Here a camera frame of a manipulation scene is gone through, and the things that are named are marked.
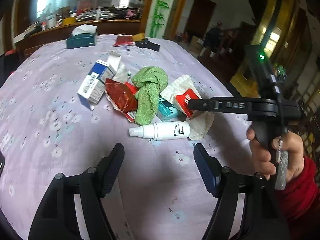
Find red white wipes pack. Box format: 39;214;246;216
160;75;214;140

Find teal tissue pack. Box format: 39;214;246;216
156;97;183;121

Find white spray bottle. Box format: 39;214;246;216
129;121;190;140

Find green towel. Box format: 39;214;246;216
132;67;168;125

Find dark red snack wrapper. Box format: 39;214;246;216
105;79;130;113

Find blue white medicine box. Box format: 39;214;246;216
77;51;121;111

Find torn red white carton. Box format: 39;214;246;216
124;82;138;122

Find white green-trimmed sock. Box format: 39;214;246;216
112;62;132;83

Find person's right hand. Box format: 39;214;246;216
246;126;305;183

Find purple floral tablecloth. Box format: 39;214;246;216
0;33;256;240

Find black smartphone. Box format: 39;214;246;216
0;152;5;176

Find black pouch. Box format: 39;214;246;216
135;38;160;51

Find yellow tape roll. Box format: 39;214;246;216
132;33;145;42

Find teal tissue box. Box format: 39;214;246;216
66;24;97;49

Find wooden sideboard counter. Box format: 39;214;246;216
15;18;142;53

